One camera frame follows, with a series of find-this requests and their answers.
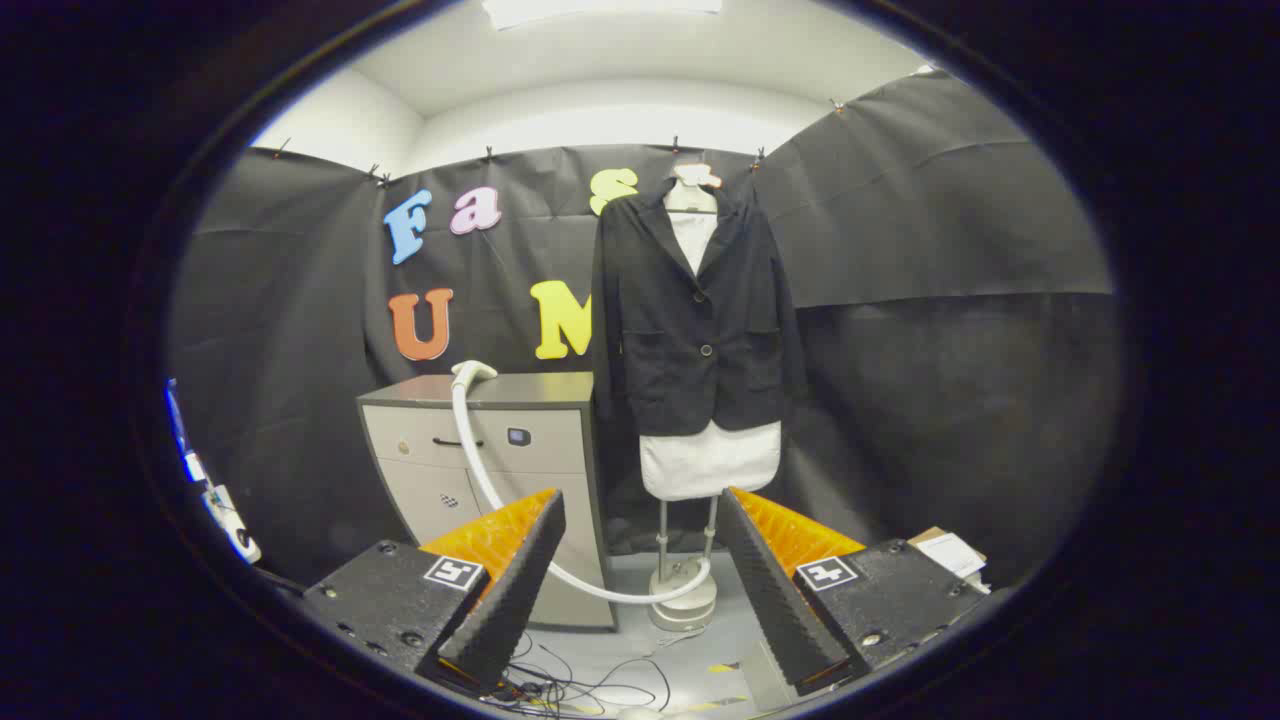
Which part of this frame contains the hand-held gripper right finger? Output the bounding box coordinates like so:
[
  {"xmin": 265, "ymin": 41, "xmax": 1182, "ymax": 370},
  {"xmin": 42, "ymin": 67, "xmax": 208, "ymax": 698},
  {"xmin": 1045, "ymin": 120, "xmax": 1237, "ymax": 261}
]
[{"xmin": 717, "ymin": 487, "xmax": 993, "ymax": 698}]

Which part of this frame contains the grey steamer base with poles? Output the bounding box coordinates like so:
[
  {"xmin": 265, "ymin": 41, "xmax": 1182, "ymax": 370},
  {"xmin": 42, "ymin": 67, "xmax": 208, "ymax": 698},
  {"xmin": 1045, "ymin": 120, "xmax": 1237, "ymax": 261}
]
[{"xmin": 648, "ymin": 495, "xmax": 719, "ymax": 633}]

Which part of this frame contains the white carton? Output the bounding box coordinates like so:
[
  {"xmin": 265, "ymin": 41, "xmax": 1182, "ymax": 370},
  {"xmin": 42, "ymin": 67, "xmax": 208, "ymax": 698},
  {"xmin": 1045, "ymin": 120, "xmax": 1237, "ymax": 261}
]
[{"xmin": 918, "ymin": 533, "xmax": 989, "ymax": 586}]

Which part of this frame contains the row of black backdrop clips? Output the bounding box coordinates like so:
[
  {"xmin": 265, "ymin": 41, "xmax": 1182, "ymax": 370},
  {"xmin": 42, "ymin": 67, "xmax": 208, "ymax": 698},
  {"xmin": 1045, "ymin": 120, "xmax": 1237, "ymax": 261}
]
[{"xmin": 272, "ymin": 97, "xmax": 846, "ymax": 191}]

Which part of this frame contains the white and blue equipment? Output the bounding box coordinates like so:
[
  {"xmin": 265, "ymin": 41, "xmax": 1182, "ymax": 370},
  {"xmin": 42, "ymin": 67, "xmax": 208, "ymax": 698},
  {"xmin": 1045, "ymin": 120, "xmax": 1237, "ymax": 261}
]
[{"xmin": 165, "ymin": 378, "xmax": 263, "ymax": 566}]

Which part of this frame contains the black suit jacket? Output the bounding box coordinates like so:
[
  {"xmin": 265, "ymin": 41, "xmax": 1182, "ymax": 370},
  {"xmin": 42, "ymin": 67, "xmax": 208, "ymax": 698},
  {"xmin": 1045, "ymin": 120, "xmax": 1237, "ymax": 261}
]
[{"xmin": 590, "ymin": 180, "xmax": 809, "ymax": 437}]

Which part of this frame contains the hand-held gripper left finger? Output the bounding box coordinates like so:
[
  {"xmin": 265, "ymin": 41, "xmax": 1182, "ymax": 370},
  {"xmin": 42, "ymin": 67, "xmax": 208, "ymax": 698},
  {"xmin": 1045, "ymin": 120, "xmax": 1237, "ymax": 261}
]
[{"xmin": 303, "ymin": 488, "xmax": 567, "ymax": 698}]

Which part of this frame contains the white garment steamer hose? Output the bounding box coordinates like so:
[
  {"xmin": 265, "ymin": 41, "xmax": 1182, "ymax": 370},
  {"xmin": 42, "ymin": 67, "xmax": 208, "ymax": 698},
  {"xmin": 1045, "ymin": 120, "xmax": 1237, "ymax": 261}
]
[{"xmin": 450, "ymin": 380, "xmax": 713, "ymax": 606}]

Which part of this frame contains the grey drawer cabinet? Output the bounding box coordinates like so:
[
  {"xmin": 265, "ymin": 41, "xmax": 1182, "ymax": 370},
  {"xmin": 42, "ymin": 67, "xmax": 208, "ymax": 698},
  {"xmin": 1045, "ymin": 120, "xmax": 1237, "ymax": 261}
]
[{"xmin": 357, "ymin": 372, "xmax": 618, "ymax": 631}]

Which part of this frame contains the tangle of black cables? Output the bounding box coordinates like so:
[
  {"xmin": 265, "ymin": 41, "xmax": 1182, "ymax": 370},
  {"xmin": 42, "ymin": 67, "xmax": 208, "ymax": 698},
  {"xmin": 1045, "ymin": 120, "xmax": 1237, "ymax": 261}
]
[{"xmin": 500, "ymin": 630, "xmax": 673, "ymax": 717}]

